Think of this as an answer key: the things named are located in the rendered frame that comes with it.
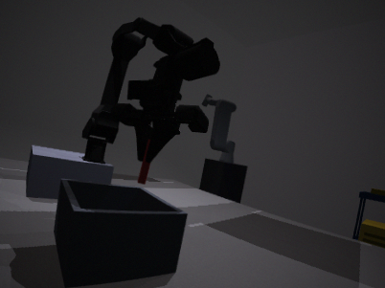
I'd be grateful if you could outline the red peg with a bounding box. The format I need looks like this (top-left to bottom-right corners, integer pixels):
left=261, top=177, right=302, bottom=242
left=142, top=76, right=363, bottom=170
left=138, top=140, right=151, bottom=184

